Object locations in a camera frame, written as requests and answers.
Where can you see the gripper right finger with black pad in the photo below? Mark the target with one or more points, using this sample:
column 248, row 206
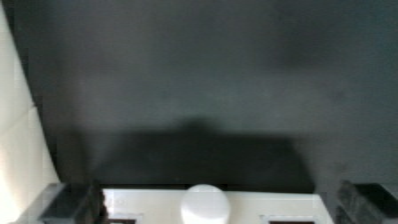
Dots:
column 369, row 203

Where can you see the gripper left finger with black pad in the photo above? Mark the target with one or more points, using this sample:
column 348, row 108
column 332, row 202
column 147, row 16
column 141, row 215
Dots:
column 78, row 206

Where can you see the white front drawer box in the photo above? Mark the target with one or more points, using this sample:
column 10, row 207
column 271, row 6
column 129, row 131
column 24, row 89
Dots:
column 204, row 205

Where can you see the white front fence bar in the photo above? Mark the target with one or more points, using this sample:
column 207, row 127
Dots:
column 28, row 170

